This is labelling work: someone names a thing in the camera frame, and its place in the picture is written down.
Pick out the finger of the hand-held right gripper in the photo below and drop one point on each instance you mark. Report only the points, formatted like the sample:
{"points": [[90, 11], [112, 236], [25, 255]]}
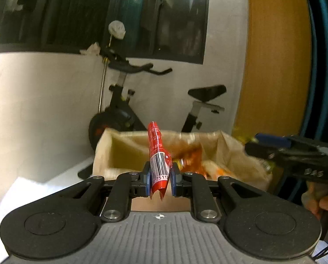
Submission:
{"points": [[271, 139], [263, 151]]}

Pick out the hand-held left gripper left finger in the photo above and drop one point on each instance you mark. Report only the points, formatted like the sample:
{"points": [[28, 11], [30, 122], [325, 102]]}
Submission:
{"points": [[147, 176]]}

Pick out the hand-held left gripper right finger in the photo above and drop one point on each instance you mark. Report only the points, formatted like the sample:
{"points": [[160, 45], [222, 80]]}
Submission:
{"points": [[174, 178]]}

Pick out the small yellow sachet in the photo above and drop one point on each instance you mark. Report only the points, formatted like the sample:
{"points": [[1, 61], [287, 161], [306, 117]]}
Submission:
{"points": [[267, 166]]}

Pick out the red snack sachet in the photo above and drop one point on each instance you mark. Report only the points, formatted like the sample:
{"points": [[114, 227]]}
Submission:
{"points": [[156, 148]]}

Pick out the large orange snack bag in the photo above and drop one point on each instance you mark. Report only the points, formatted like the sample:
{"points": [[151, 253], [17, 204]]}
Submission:
{"points": [[197, 158]]}

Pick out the large cardboard box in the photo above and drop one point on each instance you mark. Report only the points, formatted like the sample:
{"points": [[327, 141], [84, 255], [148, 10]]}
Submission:
{"points": [[125, 151]]}

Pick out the black exercise bike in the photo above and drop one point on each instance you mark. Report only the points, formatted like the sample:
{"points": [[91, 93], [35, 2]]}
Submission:
{"points": [[120, 115]]}

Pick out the wooden door panel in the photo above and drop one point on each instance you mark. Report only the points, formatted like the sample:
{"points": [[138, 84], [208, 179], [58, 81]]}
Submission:
{"points": [[274, 60]]}

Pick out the white crumpled cloth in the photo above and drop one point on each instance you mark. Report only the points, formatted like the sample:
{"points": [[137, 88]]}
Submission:
{"points": [[117, 29], [91, 49]]}

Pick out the dark framed window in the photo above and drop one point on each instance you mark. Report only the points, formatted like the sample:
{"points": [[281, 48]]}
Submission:
{"points": [[98, 13]]}

